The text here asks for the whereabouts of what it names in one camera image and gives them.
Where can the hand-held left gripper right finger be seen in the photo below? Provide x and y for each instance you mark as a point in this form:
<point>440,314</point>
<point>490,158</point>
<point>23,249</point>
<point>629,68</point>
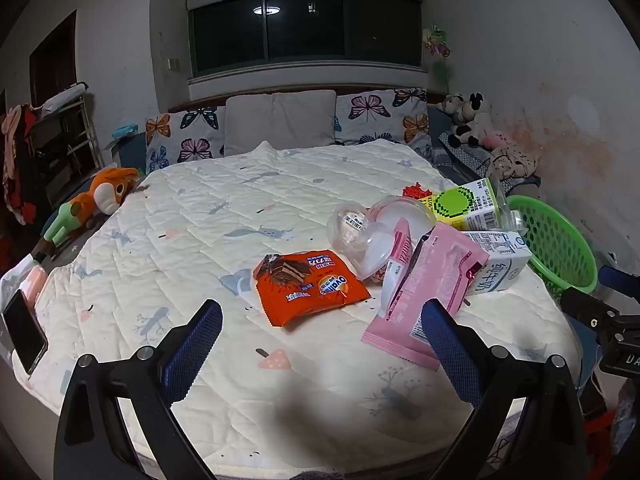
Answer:
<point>450,350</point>

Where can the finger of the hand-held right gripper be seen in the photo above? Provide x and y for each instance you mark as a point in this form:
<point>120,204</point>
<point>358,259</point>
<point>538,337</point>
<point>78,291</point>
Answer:
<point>585,305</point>
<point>620,277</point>

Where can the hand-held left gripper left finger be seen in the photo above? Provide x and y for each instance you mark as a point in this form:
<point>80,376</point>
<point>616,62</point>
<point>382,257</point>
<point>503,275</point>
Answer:
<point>192,345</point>

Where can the green plastic basket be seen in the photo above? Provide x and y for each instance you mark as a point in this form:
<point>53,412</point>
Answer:
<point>560,240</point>

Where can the orange snack packet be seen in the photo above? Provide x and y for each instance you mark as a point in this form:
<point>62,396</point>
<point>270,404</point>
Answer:
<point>310,285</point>

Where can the clear plastic heart container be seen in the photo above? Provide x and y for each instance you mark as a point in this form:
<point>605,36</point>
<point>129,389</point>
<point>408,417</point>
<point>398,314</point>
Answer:
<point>365,240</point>

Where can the large pink wrapper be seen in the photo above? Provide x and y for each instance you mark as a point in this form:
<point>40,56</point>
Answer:
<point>430,280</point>

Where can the white milk carton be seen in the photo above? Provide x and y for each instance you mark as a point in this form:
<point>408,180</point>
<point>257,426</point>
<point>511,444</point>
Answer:
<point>505,260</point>

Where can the small pink white packet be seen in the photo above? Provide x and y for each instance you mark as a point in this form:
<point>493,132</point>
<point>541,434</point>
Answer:
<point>400,260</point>

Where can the clear plastic bottle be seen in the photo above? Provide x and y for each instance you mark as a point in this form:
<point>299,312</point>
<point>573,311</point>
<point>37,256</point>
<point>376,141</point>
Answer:
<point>511,217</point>

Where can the white printed quilt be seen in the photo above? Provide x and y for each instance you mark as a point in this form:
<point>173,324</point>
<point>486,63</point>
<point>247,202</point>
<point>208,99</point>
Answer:
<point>225,220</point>

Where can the green yellow drink carton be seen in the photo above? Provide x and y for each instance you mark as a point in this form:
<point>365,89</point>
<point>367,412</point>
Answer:
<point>450,205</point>

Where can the spotted beige cloth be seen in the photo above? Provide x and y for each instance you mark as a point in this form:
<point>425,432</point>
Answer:
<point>512,162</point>

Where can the red crinkled wrapper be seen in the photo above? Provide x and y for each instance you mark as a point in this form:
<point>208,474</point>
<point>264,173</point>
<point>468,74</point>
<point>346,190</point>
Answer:
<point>417,192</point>

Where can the pink cloth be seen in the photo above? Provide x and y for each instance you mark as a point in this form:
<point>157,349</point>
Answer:
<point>36,285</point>

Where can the black smartphone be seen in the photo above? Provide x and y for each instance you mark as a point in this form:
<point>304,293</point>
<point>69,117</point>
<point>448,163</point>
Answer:
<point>22,332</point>

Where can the orange plush toy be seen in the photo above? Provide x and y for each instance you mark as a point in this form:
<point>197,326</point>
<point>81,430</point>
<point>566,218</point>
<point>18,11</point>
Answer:
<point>107,190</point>

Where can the pink plush toy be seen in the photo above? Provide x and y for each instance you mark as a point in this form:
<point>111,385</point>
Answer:
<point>496,138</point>

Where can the blue patterned bedding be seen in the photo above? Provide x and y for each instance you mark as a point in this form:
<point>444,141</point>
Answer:
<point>450,157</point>

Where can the butterfly print pillow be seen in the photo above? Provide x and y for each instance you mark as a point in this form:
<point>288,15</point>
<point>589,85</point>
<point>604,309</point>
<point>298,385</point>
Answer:
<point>380,115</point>
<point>185,140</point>

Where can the black white cow plush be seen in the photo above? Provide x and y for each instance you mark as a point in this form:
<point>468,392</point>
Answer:
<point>472,120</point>
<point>452,107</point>

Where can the teal plastic item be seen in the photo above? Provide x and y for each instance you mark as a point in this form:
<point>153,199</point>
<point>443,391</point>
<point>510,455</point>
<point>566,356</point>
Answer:
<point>124,131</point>

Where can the grey pillow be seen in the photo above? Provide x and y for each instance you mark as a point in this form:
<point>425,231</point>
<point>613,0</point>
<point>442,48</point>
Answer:
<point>280,122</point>

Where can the metal clothes rack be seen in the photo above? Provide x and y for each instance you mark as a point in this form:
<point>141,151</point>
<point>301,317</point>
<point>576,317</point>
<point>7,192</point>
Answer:
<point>75,120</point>

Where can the hanging red clothes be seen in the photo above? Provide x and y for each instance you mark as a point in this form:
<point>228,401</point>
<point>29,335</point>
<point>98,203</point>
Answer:
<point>15,160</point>

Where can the colourful pinwheel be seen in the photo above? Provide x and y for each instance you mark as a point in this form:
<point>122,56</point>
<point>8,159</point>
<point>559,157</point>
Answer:
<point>436,42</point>

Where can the dark wooden door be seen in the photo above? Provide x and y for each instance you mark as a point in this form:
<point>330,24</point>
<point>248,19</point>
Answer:
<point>52,65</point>

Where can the dark window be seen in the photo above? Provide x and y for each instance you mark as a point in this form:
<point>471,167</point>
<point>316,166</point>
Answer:
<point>305,30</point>

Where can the white wall switch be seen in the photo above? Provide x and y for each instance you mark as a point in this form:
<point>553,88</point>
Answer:
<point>173,63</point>

